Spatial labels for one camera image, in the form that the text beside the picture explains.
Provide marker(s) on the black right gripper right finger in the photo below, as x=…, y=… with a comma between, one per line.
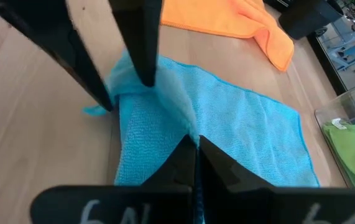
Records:
x=236, y=193

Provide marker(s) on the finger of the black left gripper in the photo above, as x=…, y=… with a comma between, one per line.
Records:
x=140, y=37
x=46, y=34

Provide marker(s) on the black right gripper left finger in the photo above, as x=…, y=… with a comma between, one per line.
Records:
x=164, y=199

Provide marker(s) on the blue microfiber towel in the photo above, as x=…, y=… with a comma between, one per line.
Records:
x=242, y=133

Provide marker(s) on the orange microfiber towel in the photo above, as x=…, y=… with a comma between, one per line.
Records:
x=214, y=15

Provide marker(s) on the clear plastic bin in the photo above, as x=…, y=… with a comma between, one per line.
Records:
x=329, y=115

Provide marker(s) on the black plant pot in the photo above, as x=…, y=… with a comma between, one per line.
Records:
x=307, y=18

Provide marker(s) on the black aluminium table frame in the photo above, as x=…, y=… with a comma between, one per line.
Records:
x=326, y=62

